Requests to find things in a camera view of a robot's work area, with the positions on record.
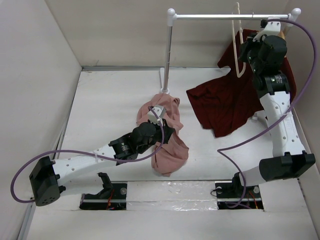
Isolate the cream plastic hanger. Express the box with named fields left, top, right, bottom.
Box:
left=230, top=1, right=246, bottom=78

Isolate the pink t shirt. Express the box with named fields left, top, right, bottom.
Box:
left=136, top=93, right=189, bottom=177

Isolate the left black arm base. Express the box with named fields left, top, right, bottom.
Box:
left=79, top=172, right=128, bottom=211

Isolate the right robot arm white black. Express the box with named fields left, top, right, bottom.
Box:
left=231, top=35, right=316, bottom=197

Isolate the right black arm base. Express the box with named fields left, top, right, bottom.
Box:
left=210, top=180, right=264, bottom=210

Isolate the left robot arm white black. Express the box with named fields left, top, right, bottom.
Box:
left=29, top=118, right=175, bottom=207

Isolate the wooden hanger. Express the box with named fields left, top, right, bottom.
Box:
left=278, top=29, right=286, bottom=40

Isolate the dark red t shirt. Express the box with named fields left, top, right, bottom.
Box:
left=186, top=29, right=297, bottom=138

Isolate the metal clothes rack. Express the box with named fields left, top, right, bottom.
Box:
left=160, top=8, right=301, bottom=94

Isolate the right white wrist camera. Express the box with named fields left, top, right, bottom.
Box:
left=252, top=19, right=281, bottom=42

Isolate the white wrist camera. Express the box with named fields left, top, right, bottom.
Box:
left=147, top=105, right=166, bottom=125
left=252, top=19, right=281, bottom=42

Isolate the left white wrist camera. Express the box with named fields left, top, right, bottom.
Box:
left=147, top=105, right=166, bottom=125

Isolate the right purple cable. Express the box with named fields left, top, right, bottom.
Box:
left=217, top=18, right=319, bottom=208

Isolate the purple cable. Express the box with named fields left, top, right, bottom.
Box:
left=217, top=18, right=319, bottom=208
left=10, top=106, right=166, bottom=208

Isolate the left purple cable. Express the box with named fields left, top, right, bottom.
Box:
left=10, top=106, right=166, bottom=208

